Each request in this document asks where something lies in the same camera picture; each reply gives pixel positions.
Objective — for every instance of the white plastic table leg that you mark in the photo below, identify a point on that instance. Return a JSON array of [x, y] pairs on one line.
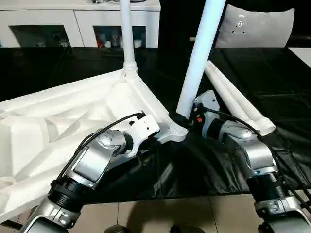
[[255, 116], [226, 94], [199, 60], [128, 36]]

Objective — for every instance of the white plastic table top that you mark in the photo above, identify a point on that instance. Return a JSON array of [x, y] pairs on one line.
[[48, 116]]

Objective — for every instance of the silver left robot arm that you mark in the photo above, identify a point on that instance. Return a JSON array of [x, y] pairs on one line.
[[90, 165]]

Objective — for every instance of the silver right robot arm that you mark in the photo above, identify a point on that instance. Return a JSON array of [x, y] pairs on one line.
[[257, 150]]

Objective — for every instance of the black work mat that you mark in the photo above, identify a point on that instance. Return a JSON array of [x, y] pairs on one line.
[[194, 165]]

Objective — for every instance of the dark robot left foot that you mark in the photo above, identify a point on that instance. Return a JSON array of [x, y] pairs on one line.
[[116, 229]]

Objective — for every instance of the dark robot foot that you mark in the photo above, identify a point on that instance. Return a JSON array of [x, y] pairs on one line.
[[116, 229], [187, 229]]

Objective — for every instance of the dark robot right foot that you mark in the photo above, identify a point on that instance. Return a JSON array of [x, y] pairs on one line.
[[187, 229]]

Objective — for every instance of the black box with gold label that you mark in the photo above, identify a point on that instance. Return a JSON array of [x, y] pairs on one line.
[[177, 21]]

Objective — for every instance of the grey cushion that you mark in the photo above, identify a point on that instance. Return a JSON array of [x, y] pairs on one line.
[[255, 26]]

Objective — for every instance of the white flat board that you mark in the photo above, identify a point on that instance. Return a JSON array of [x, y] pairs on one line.
[[301, 54]]

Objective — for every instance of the white glass-door cabinet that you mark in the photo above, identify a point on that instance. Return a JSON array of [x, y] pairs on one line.
[[60, 14]]

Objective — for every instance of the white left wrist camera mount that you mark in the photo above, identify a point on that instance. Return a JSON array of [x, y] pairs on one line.
[[143, 126]]

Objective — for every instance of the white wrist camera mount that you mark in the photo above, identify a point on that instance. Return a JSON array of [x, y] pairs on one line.
[[143, 126], [209, 99]]

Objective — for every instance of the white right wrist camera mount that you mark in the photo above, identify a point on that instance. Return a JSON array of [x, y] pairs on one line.
[[209, 99]]

